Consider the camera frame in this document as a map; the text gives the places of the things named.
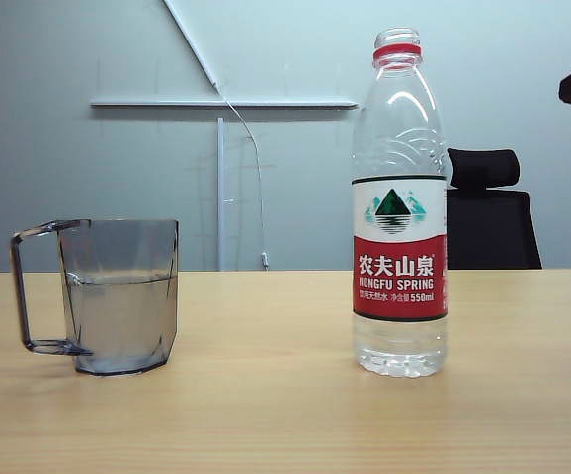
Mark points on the transparent grey plastic mug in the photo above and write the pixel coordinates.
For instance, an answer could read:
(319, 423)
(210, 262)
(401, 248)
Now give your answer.
(117, 306)

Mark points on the black office chair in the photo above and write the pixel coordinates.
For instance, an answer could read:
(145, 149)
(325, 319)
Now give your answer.
(493, 227)

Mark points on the clear red-labelled water bottle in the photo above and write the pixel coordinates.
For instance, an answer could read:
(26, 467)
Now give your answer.
(394, 276)

